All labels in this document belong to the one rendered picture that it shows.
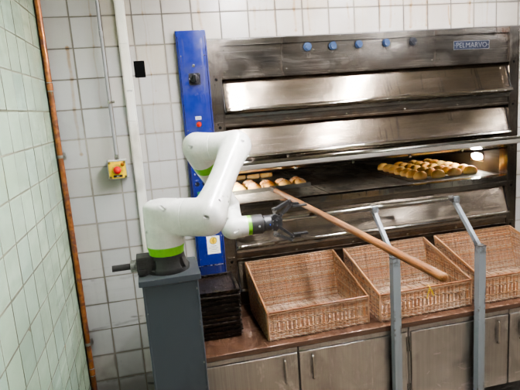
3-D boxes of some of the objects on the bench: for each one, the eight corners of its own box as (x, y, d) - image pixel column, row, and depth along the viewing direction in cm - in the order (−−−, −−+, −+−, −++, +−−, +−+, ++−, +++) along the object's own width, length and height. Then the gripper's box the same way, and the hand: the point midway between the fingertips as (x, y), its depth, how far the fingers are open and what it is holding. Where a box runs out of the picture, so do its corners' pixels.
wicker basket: (246, 306, 287) (243, 261, 282) (335, 290, 299) (333, 248, 294) (268, 343, 240) (263, 290, 235) (371, 323, 253) (370, 273, 248)
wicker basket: (342, 290, 299) (340, 248, 294) (424, 277, 311) (423, 235, 306) (379, 323, 252) (378, 272, 247) (473, 306, 265) (474, 257, 260)
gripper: (259, 196, 227) (302, 191, 231) (262, 247, 232) (306, 241, 236) (262, 198, 220) (307, 193, 224) (266, 251, 224) (310, 245, 228)
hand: (304, 218), depth 230 cm, fingers open, 13 cm apart
